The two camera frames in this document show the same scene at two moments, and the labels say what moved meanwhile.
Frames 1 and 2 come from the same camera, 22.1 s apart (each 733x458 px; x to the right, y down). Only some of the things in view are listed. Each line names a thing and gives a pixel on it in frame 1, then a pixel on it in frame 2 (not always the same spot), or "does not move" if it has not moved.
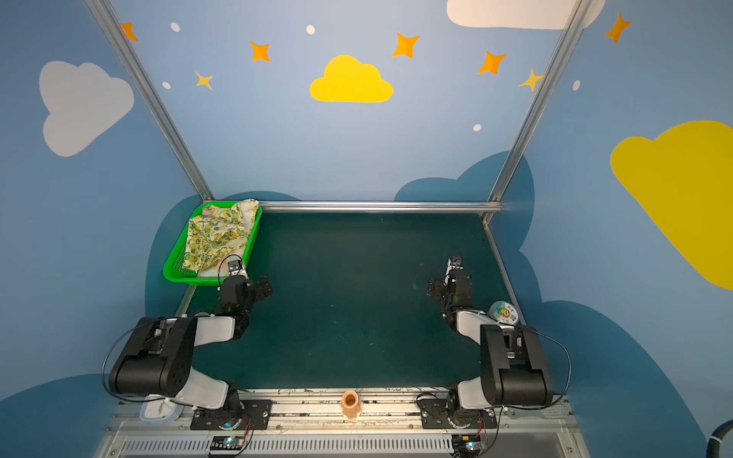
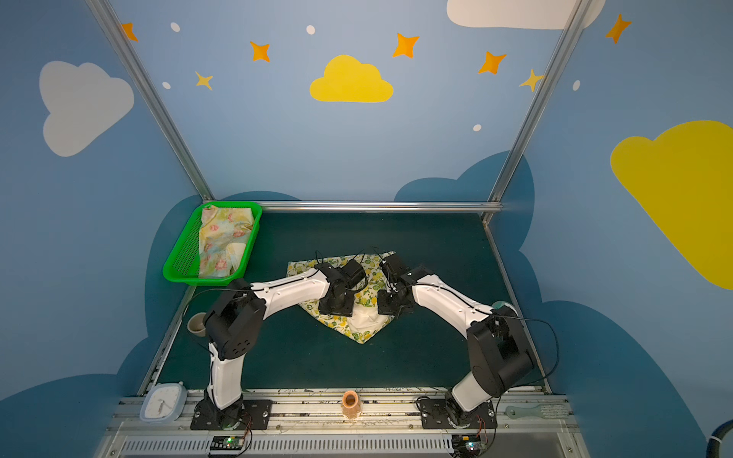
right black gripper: x=438 y=289 to x=390 y=305
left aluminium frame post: x=149 y=87 does not move
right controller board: x=466 y=445 does not move
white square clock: x=156 y=410 does not move
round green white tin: x=504 y=312 does not move
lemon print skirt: x=213 y=239 to x=366 y=321
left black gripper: x=258 y=287 to x=336 y=306
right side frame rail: x=506 y=277 does not move
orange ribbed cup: x=350 y=404 does not move
